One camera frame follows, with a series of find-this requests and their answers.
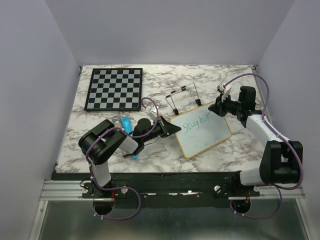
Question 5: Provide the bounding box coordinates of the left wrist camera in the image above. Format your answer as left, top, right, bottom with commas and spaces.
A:
147, 106, 159, 122

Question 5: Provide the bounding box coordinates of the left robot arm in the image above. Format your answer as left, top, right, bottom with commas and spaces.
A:
78, 116, 181, 198

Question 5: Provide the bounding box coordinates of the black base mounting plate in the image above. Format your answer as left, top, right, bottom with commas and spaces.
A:
49, 172, 260, 212

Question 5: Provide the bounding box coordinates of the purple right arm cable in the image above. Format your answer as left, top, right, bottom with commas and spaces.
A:
222, 74, 305, 219

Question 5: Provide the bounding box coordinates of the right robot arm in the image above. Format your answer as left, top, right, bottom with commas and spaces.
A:
208, 86, 303, 196

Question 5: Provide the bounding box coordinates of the blue toy microphone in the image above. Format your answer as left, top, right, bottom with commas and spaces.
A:
120, 116, 139, 159

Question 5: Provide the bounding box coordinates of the wire whiteboard stand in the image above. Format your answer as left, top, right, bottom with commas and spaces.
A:
164, 82, 203, 116

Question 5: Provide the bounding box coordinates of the yellow framed whiteboard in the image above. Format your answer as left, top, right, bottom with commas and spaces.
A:
170, 101, 232, 159

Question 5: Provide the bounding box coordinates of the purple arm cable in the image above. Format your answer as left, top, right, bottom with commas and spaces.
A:
84, 97, 161, 221
222, 74, 305, 219

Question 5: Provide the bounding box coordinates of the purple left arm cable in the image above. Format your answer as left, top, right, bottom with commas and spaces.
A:
84, 97, 161, 221

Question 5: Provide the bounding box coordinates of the black white chessboard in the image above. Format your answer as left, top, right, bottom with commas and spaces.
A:
84, 68, 143, 112

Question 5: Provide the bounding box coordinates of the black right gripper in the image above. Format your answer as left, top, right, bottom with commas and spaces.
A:
208, 92, 243, 117

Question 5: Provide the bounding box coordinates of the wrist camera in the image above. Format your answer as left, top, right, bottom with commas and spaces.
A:
217, 82, 232, 102
147, 106, 159, 122

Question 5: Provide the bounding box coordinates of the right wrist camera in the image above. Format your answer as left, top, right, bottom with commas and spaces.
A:
217, 82, 232, 102

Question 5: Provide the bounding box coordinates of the aluminium rail frame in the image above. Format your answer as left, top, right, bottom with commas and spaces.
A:
27, 64, 311, 240

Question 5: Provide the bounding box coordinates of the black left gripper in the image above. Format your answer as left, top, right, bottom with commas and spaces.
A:
142, 115, 181, 144

